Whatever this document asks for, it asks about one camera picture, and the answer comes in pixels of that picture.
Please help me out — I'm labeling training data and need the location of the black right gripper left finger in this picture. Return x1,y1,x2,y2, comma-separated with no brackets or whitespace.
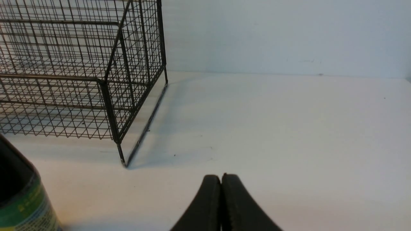
171,175,221,231

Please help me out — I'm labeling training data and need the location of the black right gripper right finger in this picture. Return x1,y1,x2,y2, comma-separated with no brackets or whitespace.
222,173,282,231

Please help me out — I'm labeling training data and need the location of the dark bottle yellow nozzle cap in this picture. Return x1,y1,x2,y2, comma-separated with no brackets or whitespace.
0,136,63,231

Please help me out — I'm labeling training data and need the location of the black wire mesh shelf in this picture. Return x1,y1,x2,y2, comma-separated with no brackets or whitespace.
0,0,168,167

